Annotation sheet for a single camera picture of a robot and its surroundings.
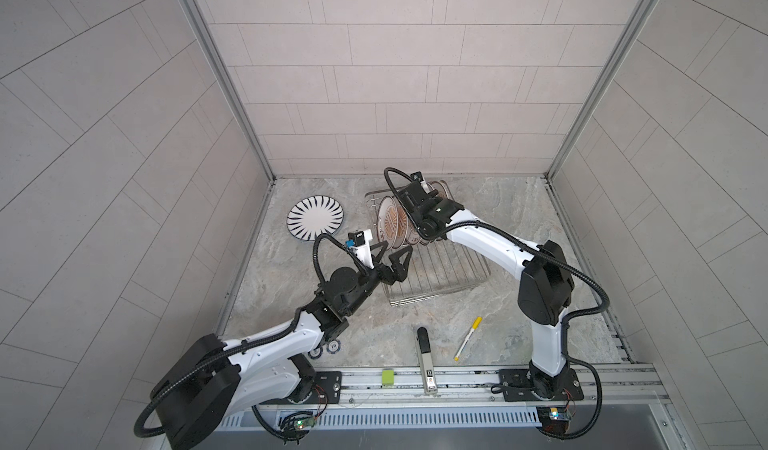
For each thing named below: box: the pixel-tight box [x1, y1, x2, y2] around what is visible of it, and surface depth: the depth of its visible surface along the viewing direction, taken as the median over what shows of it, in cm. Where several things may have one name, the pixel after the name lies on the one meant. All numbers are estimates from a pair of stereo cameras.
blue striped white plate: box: [286, 195, 345, 241], surface depth 105 cm
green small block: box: [381, 370, 395, 386], surface depth 74 cm
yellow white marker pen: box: [454, 316, 483, 361], surface depth 82 cm
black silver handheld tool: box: [417, 327, 438, 395], surface depth 74 cm
